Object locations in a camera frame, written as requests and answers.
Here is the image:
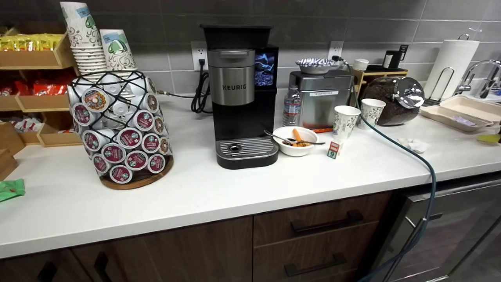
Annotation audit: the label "metal spoon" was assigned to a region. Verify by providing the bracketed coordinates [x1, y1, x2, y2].
[264, 130, 326, 146]

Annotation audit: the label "black and silver coffee machine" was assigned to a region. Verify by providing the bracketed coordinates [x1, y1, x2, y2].
[200, 24, 280, 170]

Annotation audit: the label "white bowl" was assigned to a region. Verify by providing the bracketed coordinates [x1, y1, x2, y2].
[272, 126, 319, 157]

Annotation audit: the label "orange food pieces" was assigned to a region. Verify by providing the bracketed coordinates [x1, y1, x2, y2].
[283, 128, 310, 148]

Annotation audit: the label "clear water bottle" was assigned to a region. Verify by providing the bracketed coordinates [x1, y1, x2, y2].
[282, 85, 302, 127]

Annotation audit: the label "brown wooden drawer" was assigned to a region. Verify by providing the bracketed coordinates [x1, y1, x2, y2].
[253, 192, 392, 248]
[253, 222, 378, 282]

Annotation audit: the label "stainless steel box appliance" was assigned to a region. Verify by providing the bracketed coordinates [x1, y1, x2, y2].
[288, 69, 355, 130]

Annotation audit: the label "patterned paper cup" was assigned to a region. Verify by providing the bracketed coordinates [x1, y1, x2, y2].
[357, 98, 387, 131]
[333, 105, 361, 141]

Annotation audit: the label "patterned paper bowl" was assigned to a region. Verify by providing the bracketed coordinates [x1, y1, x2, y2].
[295, 58, 336, 75]

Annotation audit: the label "heap of coffee pods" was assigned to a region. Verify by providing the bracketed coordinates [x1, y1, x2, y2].
[68, 74, 173, 184]

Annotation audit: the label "brown cabinet door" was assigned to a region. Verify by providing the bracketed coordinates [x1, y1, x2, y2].
[0, 248, 93, 282]
[72, 216, 253, 282]

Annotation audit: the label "wooden organizer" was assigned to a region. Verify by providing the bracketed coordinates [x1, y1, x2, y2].
[351, 66, 409, 107]

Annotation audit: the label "glass jar of coffee beans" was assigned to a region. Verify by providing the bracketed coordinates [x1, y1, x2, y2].
[360, 75, 425, 127]

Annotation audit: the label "short stack of paper cups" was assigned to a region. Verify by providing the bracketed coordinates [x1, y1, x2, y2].
[99, 29, 137, 72]

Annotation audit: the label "black dispenser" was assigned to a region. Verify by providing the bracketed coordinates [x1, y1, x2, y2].
[382, 45, 409, 71]

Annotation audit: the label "crumpled white napkin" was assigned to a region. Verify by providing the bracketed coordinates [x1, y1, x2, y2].
[397, 137, 429, 154]

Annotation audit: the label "metal paper towel holder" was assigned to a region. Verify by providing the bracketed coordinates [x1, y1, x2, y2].
[422, 33, 471, 107]

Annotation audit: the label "tall stack of paper cups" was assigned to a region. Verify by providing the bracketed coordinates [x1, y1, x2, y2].
[60, 1, 107, 75]

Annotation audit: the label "row of red packets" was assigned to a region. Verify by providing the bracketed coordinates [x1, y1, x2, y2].
[0, 77, 74, 97]

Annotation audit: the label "paper towel roll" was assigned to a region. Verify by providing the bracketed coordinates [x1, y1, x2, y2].
[424, 39, 480, 101]

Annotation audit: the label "open beige takeaway container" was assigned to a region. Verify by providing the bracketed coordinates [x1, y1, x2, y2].
[420, 94, 501, 133]

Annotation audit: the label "wooden snack rack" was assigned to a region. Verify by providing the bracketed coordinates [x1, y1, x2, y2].
[0, 27, 83, 181]

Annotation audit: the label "row of white packets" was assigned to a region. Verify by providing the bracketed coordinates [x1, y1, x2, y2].
[8, 117, 44, 132]

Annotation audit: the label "stainless undercounter appliance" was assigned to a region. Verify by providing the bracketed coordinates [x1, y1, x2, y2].
[367, 175, 501, 282]

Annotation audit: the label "chrome tap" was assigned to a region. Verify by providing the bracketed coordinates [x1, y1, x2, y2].
[454, 59, 501, 99]

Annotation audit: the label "row of yellow packets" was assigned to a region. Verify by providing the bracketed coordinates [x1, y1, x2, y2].
[0, 33, 64, 52]

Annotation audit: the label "green snack packet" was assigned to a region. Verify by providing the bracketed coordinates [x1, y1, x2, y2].
[0, 179, 26, 202]

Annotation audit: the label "black cable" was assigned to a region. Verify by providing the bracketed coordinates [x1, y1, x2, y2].
[157, 58, 214, 115]

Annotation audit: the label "white wall socket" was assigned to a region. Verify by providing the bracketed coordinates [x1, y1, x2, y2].
[328, 40, 344, 63]
[191, 40, 209, 71]

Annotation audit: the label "black drawer handle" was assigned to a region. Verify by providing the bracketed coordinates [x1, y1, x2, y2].
[290, 210, 364, 235]
[284, 253, 348, 277]

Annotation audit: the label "black wire pod holder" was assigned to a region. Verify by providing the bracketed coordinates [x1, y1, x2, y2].
[67, 70, 175, 191]

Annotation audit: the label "dark green hose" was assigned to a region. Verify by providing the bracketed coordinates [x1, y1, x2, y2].
[332, 55, 437, 282]

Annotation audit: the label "metal appliance handle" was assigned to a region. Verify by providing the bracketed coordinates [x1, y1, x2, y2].
[404, 213, 443, 229]

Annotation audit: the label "black door handle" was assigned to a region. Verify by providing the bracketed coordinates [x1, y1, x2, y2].
[94, 251, 113, 282]
[37, 261, 58, 282]

